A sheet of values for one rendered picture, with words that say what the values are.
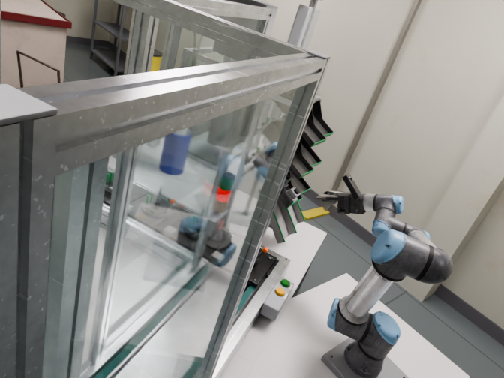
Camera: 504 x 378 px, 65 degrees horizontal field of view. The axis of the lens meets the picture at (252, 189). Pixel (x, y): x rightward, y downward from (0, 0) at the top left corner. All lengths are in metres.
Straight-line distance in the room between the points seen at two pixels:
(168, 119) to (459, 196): 3.47
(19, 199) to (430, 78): 3.94
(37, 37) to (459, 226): 4.93
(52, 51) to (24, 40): 0.33
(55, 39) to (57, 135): 5.49
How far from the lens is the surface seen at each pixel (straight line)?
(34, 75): 5.74
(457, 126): 3.93
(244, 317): 1.59
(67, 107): 0.20
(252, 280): 1.74
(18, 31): 5.56
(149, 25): 0.82
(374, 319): 1.61
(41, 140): 0.19
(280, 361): 1.65
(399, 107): 4.15
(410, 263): 1.29
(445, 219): 3.74
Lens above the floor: 2.06
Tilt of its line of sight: 27 degrees down
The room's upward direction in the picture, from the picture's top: 18 degrees clockwise
